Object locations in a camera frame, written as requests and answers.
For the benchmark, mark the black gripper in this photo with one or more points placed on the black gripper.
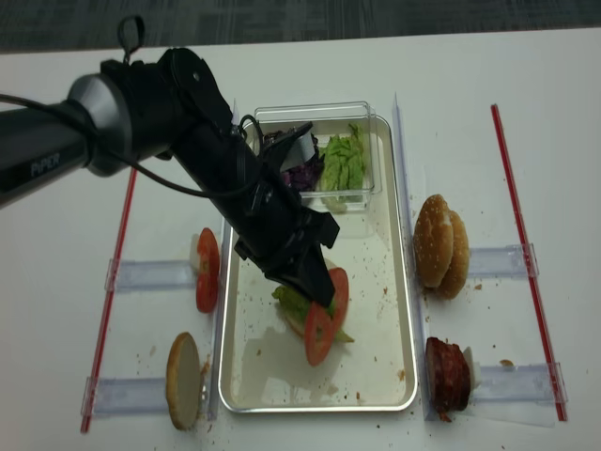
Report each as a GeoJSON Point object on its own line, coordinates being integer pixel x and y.
{"type": "Point", "coordinates": [282, 237]}

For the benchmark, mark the tomato slice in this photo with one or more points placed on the tomato slice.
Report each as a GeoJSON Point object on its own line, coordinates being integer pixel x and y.
{"type": "Point", "coordinates": [318, 334]}
{"type": "Point", "coordinates": [207, 285]}

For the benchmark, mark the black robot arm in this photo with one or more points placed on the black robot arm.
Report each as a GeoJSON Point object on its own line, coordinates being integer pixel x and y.
{"type": "Point", "coordinates": [132, 111]}

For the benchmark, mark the green lettuce leaf on bun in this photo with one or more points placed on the green lettuce leaf on bun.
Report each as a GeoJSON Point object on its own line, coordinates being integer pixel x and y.
{"type": "Point", "coordinates": [297, 304]}

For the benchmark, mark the green lettuce pile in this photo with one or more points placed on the green lettuce pile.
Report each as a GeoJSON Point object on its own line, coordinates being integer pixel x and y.
{"type": "Point", "coordinates": [343, 159]}

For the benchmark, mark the brown meat patty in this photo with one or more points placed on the brown meat patty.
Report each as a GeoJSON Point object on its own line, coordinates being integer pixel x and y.
{"type": "Point", "coordinates": [448, 376]}

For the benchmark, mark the bottom bun slice on tray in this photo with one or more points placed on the bottom bun slice on tray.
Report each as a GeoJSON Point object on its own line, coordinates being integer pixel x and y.
{"type": "Point", "coordinates": [296, 324]}

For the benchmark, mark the white metal tray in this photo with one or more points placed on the white metal tray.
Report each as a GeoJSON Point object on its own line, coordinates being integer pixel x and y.
{"type": "Point", "coordinates": [263, 365]}

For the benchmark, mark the purple cabbage pile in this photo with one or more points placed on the purple cabbage pile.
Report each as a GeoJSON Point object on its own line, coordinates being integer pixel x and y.
{"type": "Point", "coordinates": [302, 178]}

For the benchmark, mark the clear plastic container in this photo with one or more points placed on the clear plastic container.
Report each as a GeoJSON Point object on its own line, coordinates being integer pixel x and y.
{"type": "Point", "coordinates": [329, 120]}

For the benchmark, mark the front sesame bun top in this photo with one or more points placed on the front sesame bun top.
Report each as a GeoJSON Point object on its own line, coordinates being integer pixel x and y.
{"type": "Point", "coordinates": [433, 241]}

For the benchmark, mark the sesame bun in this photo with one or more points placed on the sesame bun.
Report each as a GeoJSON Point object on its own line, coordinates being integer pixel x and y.
{"type": "Point", "coordinates": [455, 277]}
{"type": "Point", "coordinates": [433, 241]}

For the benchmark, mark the rear sesame bun top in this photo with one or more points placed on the rear sesame bun top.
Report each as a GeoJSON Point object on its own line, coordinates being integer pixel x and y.
{"type": "Point", "coordinates": [455, 277]}

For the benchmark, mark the upright bun half left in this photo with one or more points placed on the upright bun half left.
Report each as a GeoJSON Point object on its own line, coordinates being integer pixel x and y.
{"type": "Point", "coordinates": [183, 383]}

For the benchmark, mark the clear left cross divider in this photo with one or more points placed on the clear left cross divider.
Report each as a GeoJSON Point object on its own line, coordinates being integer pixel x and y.
{"type": "Point", "coordinates": [135, 275]}

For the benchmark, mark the clear cross divider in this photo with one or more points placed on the clear cross divider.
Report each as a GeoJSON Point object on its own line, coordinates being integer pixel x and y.
{"type": "Point", "coordinates": [135, 275]}
{"type": "Point", "coordinates": [511, 261]}

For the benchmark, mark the white onion slice right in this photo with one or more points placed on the white onion slice right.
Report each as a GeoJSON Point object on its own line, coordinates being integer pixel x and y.
{"type": "Point", "coordinates": [474, 369]}

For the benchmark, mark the clear right cross divider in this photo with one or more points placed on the clear right cross divider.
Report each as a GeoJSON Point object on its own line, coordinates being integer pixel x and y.
{"type": "Point", "coordinates": [511, 261]}

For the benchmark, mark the clear lower left divider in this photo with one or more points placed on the clear lower left divider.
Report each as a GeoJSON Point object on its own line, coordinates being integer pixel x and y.
{"type": "Point", "coordinates": [105, 397]}

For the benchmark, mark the clear lower right divider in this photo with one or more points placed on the clear lower right divider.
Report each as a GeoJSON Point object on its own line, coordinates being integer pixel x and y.
{"type": "Point", "coordinates": [539, 383]}

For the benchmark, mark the right red tape strip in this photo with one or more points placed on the right red tape strip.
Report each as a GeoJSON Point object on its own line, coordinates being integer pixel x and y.
{"type": "Point", "coordinates": [554, 377]}

